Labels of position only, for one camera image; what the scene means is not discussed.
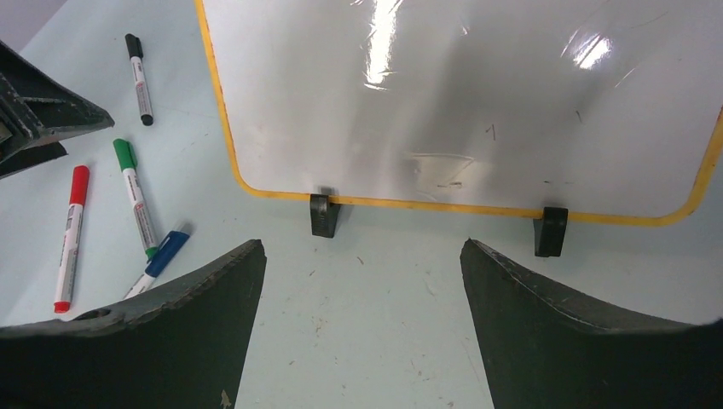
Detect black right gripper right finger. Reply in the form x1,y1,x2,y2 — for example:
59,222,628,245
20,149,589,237
460,239,722,408

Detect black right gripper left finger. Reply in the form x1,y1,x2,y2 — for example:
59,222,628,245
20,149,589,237
1,239,267,408

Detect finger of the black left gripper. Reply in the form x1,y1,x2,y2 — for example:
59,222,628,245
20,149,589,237
1,43,114,163
1,142,67,178

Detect green marker pen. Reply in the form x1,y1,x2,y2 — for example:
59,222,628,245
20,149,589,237
113,138,158,260

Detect yellow framed whiteboard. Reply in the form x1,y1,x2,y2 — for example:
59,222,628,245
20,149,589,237
195,1,722,227

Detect right whiteboard black foot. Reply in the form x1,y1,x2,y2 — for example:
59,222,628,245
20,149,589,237
533,207,569,258

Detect whiteboard black foot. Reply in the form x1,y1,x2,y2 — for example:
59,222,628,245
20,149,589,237
309,194,341,239
533,207,569,258

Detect left whiteboard black foot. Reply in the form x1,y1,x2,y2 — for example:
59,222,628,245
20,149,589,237
309,194,341,239

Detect red marker pen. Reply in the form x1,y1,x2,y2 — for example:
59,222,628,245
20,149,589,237
53,165,90,314

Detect blue marker pen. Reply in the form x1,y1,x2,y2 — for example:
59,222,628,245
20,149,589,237
123,221,193,300

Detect black marker pen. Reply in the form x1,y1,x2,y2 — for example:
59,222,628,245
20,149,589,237
124,33,153,126

